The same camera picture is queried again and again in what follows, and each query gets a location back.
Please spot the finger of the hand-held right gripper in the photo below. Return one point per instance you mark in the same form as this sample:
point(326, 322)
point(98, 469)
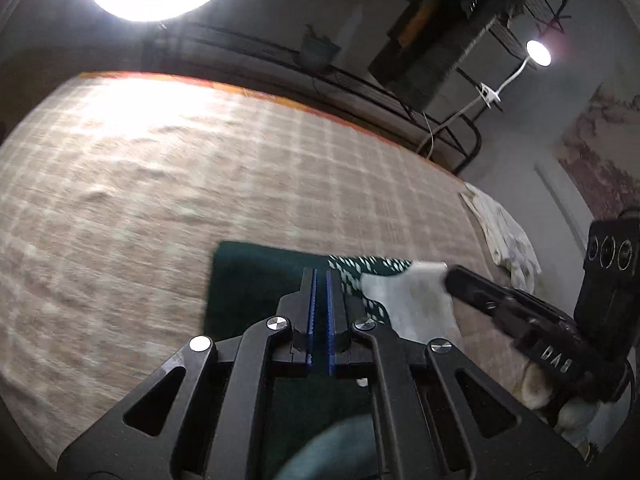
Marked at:
point(472, 285)
point(550, 312)

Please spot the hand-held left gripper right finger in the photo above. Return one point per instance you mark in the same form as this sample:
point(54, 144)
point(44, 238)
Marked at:
point(330, 310)

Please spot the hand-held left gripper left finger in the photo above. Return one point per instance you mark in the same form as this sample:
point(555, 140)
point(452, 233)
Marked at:
point(312, 310)

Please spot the green and white printed t-shirt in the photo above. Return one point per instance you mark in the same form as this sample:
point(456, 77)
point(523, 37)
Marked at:
point(250, 280)

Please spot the black metal clothes rack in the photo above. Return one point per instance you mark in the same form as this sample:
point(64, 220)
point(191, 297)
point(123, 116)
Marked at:
point(542, 2)

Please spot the crumpled white cloth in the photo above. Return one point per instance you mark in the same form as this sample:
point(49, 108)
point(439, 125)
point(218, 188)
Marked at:
point(505, 240)

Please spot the white plush toy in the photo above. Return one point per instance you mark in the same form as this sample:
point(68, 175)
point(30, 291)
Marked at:
point(537, 385)

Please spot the teal cloth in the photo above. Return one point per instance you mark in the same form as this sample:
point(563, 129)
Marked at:
point(330, 455)

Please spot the beige checked blanket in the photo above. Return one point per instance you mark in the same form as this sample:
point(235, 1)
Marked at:
point(150, 185)

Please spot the grey plaid coat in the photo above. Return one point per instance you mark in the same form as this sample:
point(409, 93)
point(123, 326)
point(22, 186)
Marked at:
point(440, 70)

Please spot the white clip lamp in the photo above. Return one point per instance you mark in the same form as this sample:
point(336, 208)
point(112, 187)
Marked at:
point(539, 53)

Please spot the grey plant pot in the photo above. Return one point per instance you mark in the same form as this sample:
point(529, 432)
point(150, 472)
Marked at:
point(320, 55)

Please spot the yellow hanging garment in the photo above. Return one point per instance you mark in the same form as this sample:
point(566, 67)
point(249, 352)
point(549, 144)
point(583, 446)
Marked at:
point(415, 20)

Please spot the landscape wall poster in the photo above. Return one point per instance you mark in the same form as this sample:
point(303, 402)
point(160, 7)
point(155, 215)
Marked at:
point(605, 160)

